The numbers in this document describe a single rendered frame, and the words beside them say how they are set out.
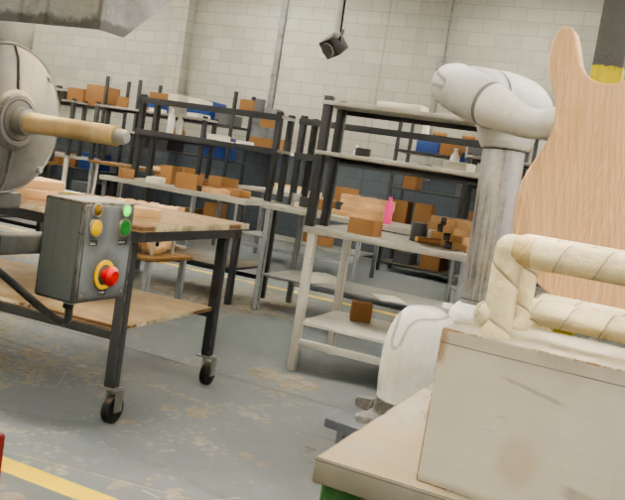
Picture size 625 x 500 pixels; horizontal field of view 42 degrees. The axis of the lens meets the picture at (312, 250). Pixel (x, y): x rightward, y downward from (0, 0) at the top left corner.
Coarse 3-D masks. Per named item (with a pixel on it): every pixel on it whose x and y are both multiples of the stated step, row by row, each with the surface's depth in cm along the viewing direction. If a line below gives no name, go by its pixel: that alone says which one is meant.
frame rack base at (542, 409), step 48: (480, 336) 85; (528, 336) 89; (480, 384) 85; (528, 384) 83; (576, 384) 80; (624, 384) 78; (432, 432) 88; (480, 432) 85; (528, 432) 83; (576, 432) 80; (624, 432) 78; (432, 480) 88; (480, 480) 85; (528, 480) 83; (576, 480) 81; (624, 480) 78
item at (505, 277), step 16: (496, 256) 85; (496, 272) 85; (512, 272) 85; (496, 288) 85; (512, 288) 85; (496, 304) 85; (512, 304) 85; (496, 320) 85; (512, 320) 86; (496, 336) 85
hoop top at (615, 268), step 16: (512, 240) 84; (528, 240) 84; (544, 240) 84; (512, 256) 84; (528, 256) 83; (544, 256) 83; (560, 256) 82; (576, 256) 81; (592, 256) 81; (608, 256) 80; (624, 256) 80; (560, 272) 83; (576, 272) 82; (592, 272) 81; (608, 272) 80; (624, 272) 79
